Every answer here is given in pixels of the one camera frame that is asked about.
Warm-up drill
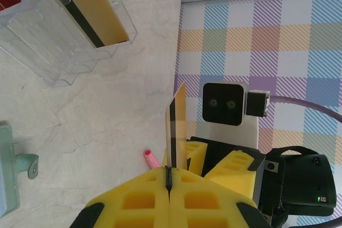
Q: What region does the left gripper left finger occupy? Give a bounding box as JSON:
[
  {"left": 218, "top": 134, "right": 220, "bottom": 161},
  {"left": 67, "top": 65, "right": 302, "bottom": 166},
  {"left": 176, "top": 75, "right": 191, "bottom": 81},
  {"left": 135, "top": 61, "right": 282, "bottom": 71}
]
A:
[{"left": 69, "top": 166, "right": 171, "bottom": 228}]

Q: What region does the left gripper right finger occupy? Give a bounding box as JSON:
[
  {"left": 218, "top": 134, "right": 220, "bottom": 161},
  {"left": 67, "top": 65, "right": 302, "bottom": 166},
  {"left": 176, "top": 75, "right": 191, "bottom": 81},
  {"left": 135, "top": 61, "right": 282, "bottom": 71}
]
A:
[{"left": 170, "top": 168, "right": 273, "bottom": 228}]

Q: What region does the gold magnetic stripe card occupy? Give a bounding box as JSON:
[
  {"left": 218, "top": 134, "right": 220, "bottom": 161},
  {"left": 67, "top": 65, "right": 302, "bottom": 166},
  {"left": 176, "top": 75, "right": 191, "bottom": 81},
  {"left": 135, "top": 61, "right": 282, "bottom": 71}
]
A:
[
  {"left": 165, "top": 82, "right": 187, "bottom": 170},
  {"left": 55, "top": 0, "right": 131, "bottom": 49}
]

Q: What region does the green card holder wallet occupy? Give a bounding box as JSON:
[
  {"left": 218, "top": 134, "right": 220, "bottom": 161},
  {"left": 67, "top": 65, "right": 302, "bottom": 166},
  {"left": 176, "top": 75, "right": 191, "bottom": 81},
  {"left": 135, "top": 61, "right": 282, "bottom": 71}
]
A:
[{"left": 0, "top": 120, "right": 40, "bottom": 217}]

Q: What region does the clear acrylic card organizer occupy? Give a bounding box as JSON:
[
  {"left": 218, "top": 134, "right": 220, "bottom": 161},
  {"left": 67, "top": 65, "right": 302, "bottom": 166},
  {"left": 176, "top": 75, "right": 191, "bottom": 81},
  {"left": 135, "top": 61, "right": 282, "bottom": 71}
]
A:
[{"left": 0, "top": 0, "right": 139, "bottom": 89}]

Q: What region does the pink toy microphone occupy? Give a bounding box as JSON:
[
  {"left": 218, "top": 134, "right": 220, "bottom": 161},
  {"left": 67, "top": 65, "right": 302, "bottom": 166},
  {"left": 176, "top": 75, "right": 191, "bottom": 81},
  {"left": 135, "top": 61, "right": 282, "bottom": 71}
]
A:
[{"left": 143, "top": 149, "right": 162, "bottom": 171}]

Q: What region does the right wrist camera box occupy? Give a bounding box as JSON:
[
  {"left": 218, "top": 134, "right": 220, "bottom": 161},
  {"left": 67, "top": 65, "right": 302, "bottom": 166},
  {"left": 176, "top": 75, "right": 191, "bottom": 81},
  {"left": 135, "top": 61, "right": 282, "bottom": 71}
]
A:
[{"left": 201, "top": 82, "right": 270, "bottom": 149}]

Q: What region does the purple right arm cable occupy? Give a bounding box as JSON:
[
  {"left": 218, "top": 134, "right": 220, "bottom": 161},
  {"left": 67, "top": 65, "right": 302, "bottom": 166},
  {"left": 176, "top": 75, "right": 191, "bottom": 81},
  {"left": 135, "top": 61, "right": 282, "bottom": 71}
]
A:
[{"left": 267, "top": 93, "right": 342, "bottom": 122}]

